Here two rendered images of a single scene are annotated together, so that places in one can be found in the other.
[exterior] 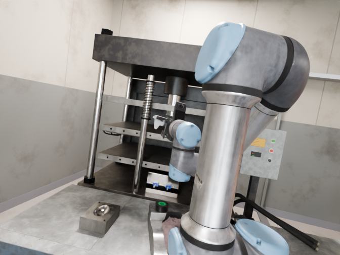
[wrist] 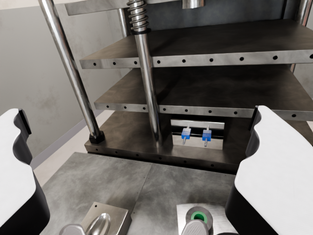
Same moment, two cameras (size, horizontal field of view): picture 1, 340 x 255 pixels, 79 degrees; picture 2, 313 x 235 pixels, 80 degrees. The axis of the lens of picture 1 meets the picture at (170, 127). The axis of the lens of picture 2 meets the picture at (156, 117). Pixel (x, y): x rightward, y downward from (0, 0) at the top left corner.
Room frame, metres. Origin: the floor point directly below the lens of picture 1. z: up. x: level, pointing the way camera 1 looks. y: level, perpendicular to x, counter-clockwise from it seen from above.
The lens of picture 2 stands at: (0.87, -0.03, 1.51)
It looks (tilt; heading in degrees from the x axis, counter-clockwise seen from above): 32 degrees down; 15
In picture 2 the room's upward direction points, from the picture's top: 9 degrees counter-clockwise
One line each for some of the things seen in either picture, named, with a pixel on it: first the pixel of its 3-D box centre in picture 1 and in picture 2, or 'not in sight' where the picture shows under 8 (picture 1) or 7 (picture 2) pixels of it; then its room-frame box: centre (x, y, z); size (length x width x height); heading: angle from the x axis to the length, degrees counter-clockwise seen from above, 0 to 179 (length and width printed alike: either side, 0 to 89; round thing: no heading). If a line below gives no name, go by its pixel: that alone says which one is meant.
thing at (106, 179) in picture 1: (161, 183); (195, 118); (2.01, 0.00, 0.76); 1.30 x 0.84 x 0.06; 83
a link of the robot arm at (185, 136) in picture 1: (185, 134); not in sight; (0.68, -0.05, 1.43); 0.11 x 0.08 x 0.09; 13
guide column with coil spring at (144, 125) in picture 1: (140, 154); (151, 96); (1.69, 0.21, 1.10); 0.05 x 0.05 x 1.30
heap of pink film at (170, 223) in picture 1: (178, 229); not in sight; (1.02, -0.13, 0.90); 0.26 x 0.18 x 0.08; 10
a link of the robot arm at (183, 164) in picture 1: (185, 163); not in sight; (0.68, -0.07, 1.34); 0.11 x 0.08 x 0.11; 103
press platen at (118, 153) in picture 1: (166, 157); (196, 81); (2.06, -0.01, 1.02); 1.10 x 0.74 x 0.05; 83
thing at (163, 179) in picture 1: (166, 175); (201, 110); (1.92, -0.04, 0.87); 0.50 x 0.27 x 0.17; 173
